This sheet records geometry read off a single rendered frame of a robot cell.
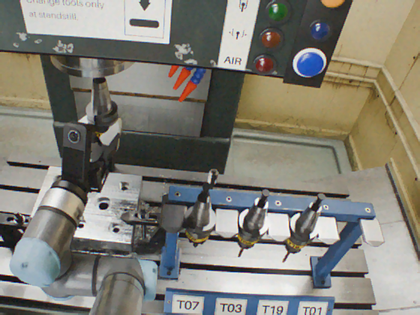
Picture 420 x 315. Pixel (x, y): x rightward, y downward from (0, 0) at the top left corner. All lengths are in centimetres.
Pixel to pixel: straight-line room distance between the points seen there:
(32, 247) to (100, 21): 35
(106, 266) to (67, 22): 42
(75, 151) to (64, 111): 81
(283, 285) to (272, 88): 95
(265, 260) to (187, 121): 55
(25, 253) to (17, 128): 142
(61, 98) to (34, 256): 90
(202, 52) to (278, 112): 144
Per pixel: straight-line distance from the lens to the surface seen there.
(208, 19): 39
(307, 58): 41
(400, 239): 145
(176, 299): 98
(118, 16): 40
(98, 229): 103
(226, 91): 128
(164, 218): 77
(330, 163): 192
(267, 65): 41
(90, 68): 60
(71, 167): 67
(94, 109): 74
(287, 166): 181
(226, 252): 110
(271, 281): 109
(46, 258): 59
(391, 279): 137
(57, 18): 42
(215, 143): 142
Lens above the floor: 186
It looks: 47 degrees down
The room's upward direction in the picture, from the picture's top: 10 degrees clockwise
